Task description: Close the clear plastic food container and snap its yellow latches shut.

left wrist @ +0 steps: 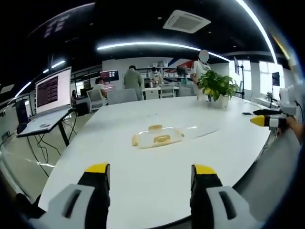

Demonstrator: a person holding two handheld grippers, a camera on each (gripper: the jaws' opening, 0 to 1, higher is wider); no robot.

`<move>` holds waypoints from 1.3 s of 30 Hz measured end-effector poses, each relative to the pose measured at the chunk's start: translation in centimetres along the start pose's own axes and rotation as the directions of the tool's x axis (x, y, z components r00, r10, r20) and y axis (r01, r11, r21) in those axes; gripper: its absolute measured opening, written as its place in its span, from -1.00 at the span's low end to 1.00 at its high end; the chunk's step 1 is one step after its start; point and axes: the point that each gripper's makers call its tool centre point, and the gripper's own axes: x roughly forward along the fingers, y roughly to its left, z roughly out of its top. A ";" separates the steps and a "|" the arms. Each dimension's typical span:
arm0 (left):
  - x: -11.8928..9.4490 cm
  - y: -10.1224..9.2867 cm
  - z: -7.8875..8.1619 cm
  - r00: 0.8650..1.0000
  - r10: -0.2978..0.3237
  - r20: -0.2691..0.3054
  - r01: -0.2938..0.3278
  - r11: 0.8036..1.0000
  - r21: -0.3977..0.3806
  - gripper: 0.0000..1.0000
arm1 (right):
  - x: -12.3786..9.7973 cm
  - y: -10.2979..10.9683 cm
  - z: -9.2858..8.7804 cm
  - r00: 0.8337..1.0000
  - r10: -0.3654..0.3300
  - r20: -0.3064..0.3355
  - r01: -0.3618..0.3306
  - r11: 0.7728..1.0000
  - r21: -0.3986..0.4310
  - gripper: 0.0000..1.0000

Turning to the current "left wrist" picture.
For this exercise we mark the long ceiling light strip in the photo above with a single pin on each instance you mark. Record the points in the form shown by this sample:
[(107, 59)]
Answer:
[(152, 45)]

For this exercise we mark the white ceiling air conditioner vent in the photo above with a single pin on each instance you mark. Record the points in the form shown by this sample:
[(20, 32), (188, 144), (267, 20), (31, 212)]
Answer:
[(187, 21)]

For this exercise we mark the curved ceiling light strip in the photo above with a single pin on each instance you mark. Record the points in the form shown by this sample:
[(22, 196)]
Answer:
[(262, 28)]

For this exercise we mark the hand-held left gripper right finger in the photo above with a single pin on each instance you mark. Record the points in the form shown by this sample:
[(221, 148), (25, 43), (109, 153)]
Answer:
[(228, 207)]

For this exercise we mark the black tripod with screen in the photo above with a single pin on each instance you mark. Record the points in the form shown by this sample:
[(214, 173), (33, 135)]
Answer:
[(275, 82)]

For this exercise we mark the black-legged laptop stand table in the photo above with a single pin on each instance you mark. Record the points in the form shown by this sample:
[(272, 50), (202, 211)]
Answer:
[(60, 128)]

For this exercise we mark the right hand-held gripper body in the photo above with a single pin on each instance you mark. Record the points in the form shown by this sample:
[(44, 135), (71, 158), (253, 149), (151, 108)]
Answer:
[(287, 102)]

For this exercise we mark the green potted plant white pot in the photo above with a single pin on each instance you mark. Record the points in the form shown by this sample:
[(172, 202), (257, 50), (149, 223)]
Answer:
[(218, 87)]

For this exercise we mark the small dark monitor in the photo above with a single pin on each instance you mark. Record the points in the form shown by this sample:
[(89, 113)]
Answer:
[(22, 112)]

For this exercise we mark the open silver laptop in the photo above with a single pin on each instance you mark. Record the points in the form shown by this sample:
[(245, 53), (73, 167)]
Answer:
[(51, 102)]

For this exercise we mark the dark monitor on shelf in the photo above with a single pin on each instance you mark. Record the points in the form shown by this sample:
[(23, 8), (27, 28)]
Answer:
[(181, 70)]

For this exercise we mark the wall screen with pink picture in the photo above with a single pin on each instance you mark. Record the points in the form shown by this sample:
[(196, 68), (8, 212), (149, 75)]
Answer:
[(109, 75)]

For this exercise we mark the black tripod stand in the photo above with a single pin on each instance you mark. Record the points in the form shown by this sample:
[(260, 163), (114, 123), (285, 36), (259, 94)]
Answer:
[(241, 78)]

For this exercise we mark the grey office chair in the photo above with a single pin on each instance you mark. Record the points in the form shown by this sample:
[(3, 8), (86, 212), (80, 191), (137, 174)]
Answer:
[(122, 96)]

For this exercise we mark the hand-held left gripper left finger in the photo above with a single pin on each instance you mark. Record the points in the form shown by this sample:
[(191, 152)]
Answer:
[(71, 205)]

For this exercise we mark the short ceiling light strip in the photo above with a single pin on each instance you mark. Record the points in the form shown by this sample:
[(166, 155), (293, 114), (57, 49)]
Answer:
[(57, 64), (23, 89)]

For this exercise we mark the person's right hand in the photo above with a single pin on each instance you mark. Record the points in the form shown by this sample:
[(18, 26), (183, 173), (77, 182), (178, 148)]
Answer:
[(287, 127)]

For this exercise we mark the dark phone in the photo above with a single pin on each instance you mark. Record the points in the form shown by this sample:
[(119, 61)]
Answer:
[(247, 113)]

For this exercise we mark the white office chair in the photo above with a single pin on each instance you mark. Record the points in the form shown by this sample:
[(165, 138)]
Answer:
[(94, 101), (168, 90)]

